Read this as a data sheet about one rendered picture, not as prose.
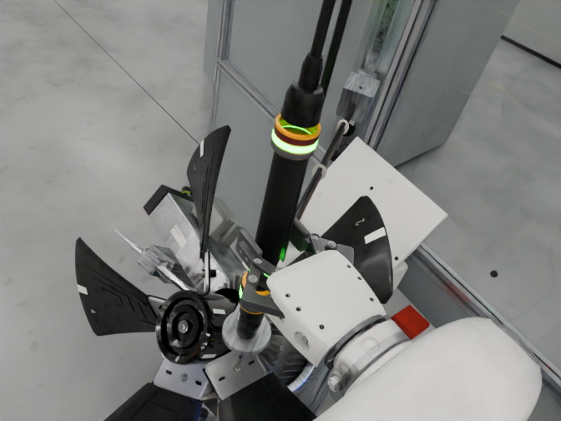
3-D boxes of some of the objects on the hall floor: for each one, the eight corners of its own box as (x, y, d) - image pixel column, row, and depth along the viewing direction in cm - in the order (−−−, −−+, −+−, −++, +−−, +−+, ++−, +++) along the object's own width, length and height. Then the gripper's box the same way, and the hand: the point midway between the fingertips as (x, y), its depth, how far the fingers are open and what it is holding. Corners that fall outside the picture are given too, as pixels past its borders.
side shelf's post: (304, 418, 193) (366, 301, 136) (309, 427, 191) (375, 311, 134) (295, 423, 191) (356, 306, 134) (301, 432, 189) (365, 317, 132)
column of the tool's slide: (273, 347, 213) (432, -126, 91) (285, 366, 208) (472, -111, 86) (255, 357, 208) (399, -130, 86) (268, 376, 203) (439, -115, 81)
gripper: (435, 295, 48) (326, 186, 57) (303, 374, 39) (199, 229, 48) (407, 334, 53) (311, 228, 62) (285, 412, 44) (195, 274, 53)
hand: (270, 238), depth 54 cm, fingers open, 6 cm apart
